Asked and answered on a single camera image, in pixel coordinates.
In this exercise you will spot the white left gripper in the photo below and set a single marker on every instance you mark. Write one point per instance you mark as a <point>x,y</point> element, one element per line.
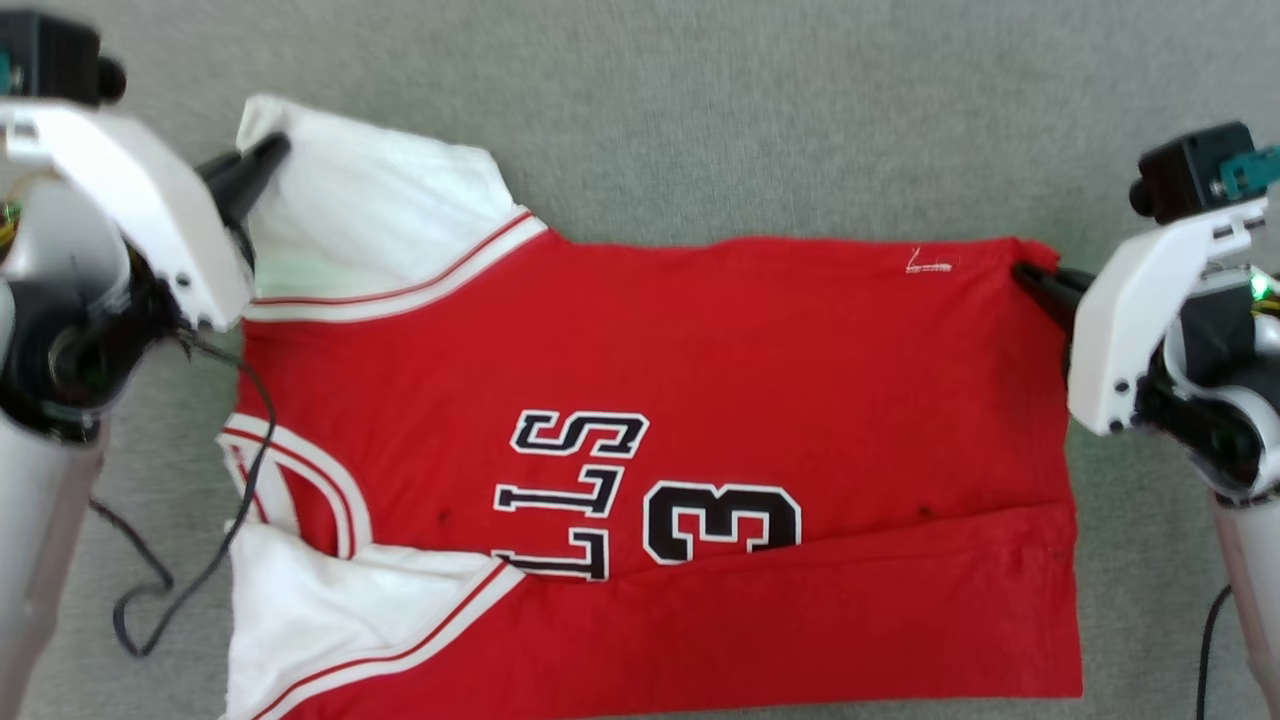
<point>130,190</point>

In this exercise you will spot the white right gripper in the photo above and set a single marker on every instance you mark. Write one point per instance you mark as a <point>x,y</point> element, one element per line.
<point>1110,330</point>

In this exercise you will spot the red white basketball jersey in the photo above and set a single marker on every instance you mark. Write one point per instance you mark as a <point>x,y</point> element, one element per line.
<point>700,350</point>

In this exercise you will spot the grey fabric sofa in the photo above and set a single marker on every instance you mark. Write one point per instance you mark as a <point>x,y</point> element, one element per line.
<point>750,120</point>

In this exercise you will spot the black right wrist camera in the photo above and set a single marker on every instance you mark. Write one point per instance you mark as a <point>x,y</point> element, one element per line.
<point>1180,175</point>

